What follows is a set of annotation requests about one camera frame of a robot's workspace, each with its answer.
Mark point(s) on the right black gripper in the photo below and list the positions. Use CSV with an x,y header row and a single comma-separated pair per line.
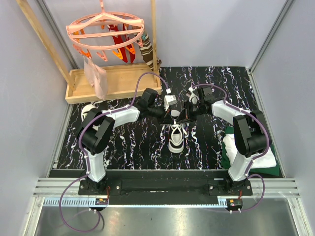
x,y
187,117

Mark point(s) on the red sock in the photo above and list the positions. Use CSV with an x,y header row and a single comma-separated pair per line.
x,y
130,47
119,52

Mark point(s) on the pink round clip hanger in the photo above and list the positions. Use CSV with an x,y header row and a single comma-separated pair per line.
x,y
90,33

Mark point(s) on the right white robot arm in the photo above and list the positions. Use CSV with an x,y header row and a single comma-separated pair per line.
x,y
252,138

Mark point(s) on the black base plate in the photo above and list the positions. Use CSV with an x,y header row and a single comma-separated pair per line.
x,y
162,191

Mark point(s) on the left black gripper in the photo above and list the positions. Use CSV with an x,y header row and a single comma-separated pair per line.
x,y
165,120

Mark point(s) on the translucent plastic bag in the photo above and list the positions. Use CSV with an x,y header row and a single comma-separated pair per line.
x,y
97,78

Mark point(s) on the black marble mat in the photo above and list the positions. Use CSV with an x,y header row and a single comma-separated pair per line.
x,y
144,144

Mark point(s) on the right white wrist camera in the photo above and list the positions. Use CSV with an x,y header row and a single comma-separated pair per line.
x,y
193,98

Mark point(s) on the wooden tray rack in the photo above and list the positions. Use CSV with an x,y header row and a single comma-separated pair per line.
x,y
122,79

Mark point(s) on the white sneaker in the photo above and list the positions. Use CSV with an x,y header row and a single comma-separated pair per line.
x,y
85,110
175,114

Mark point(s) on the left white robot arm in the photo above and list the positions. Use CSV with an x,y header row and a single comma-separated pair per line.
x,y
97,128

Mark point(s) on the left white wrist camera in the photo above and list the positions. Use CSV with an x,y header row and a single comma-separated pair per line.
x,y
169,99

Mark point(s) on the white shoelace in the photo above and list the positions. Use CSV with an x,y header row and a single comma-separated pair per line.
x,y
177,133

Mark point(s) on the green folded cloth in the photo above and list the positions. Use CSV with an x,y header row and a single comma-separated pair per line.
x,y
264,165

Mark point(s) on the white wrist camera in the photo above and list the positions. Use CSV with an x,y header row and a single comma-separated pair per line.
x,y
169,99
193,98

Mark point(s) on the brown striped sock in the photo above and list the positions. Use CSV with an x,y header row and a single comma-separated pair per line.
x,y
147,50

